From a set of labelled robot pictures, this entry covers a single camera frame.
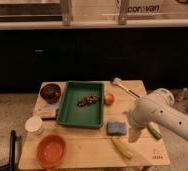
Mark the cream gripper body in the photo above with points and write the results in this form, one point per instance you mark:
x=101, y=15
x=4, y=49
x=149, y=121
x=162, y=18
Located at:
x=134, y=135

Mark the yellow banana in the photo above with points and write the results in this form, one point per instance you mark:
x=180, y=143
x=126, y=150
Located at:
x=122, y=148

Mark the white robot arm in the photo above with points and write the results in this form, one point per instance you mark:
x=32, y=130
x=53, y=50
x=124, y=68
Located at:
x=157, y=107

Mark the red bowl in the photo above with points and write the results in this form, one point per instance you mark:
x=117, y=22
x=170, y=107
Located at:
x=50, y=151

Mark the dark brown bowl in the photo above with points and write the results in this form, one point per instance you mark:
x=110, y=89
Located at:
x=50, y=93

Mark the green cucumber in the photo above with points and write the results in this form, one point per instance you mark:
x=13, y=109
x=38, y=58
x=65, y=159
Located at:
x=154, y=133

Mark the blue sponge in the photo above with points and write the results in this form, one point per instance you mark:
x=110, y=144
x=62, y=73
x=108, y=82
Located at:
x=116, y=128

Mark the orange tomato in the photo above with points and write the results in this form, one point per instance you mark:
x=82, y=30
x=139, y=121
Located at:
x=109, y=99

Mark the brown food pile in tray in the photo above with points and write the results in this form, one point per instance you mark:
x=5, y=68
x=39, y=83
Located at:
x=88, y=100

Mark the wooden folding table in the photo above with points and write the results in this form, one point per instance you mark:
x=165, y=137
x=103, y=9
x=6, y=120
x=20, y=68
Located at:
x=92, y=148

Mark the green plastic tray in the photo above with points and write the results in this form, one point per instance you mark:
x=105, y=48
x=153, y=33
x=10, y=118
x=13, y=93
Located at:
x=88, y=116

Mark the small wooden cutting board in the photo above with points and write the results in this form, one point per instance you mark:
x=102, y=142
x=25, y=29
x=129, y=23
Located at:
x=46, y=111

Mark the white paper cup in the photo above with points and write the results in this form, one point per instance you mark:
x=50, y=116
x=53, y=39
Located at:
x=34, y=125

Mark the white box with lettering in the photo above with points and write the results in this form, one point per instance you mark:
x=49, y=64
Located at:
x=144, y=6

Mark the black chair frame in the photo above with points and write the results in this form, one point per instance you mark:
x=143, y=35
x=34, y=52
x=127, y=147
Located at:
x=9, y=165

